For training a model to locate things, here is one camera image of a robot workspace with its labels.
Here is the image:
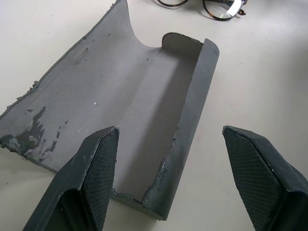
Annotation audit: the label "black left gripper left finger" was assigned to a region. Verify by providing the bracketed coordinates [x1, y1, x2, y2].
[23, 125, 120, 231]

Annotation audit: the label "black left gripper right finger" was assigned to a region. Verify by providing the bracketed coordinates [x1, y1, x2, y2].
[222, 125, 308, 231]

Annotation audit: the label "grey open glasses case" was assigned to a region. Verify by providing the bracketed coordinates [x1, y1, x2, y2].
[0, 0, 221, 221]

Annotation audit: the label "tortoiseshell glasses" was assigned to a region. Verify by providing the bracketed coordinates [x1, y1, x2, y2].
[157, 0, 248, 22]

